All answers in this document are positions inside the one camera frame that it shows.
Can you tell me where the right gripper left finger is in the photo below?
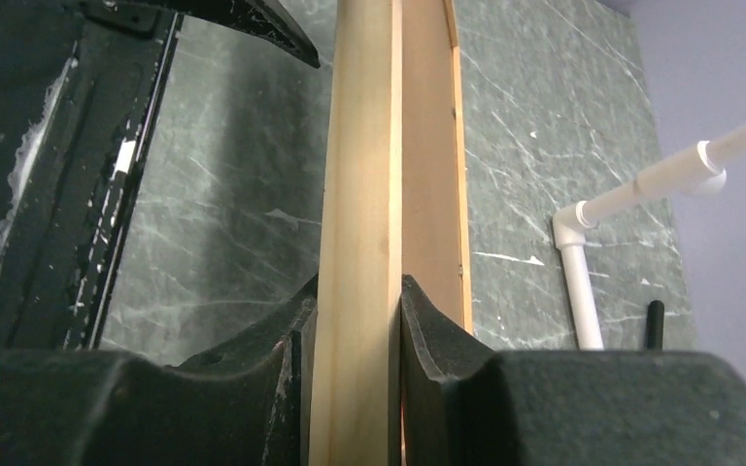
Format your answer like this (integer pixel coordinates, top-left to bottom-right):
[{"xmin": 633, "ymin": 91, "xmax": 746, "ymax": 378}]
[{"xmin": 0, "ymin": 280, "xmax": 318, "ymax": 465}]

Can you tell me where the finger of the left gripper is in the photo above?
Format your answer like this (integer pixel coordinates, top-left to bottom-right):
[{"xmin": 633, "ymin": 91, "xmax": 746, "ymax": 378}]
[{"xmin": 77, "ymin": 0, "xmax": 321, "ymax": 69}]

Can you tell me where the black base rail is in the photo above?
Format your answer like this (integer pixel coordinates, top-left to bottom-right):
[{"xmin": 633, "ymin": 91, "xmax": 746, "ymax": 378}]
[{"xmin": 0, "ymin": 1, "xmax": 184, "ymax": 350}]

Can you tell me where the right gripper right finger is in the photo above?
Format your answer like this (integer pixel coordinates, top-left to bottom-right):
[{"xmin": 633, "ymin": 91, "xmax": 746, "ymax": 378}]
[{"xmin": 400, "ymin": 276, "xmax": 746, "ymax": 465}]

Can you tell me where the wooden picture frame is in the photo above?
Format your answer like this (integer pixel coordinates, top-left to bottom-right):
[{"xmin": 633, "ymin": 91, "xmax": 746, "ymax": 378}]
[{"xmin": 307, "ymin": 0, "xmax": 475, "ymax": 466}]

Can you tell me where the white PVC pipe stand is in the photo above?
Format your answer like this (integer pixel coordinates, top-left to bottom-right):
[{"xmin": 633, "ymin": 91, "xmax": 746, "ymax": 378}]
[{"xmin": 552, "ymin": 124, "xmax": 746, "ymax": 350}]

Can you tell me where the brown backing board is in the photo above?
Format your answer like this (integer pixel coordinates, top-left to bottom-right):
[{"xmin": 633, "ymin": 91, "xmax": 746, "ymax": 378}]
[{"xmin": 402, "ymin": 1, "xmax": 472, "ymax": 330}]

